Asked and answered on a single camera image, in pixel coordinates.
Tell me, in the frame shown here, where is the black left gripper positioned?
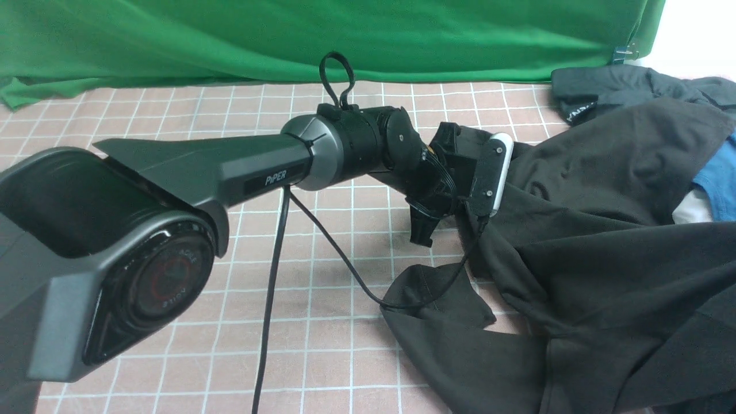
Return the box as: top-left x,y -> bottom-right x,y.
407,121 -> 495,247

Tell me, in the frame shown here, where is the dark gray long-sleeved shirt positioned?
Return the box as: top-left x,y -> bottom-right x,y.
382,98 -> 735,413

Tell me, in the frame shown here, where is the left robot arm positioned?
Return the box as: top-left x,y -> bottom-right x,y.
1,103 -> 512,393

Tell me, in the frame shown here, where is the dark teal garment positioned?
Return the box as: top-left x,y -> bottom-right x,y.
550,64 -> 735,126

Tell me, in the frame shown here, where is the metal backdrop clip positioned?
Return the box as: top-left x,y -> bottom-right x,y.
609,44 -> 639,66

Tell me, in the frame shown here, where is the pink grid tablecloth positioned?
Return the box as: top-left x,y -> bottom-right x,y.
2,83 -> 565,413

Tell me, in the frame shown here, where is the white garment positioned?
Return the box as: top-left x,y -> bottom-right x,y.
672,187 -> 714,224

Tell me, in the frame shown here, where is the blue garment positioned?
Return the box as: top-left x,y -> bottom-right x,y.
692,133 -> 735,222

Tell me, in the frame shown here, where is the green backdrop cloth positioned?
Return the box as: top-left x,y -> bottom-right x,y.
1,1 -> 665,110

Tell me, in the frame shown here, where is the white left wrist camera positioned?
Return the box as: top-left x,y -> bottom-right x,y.
467,133 -> 513,217

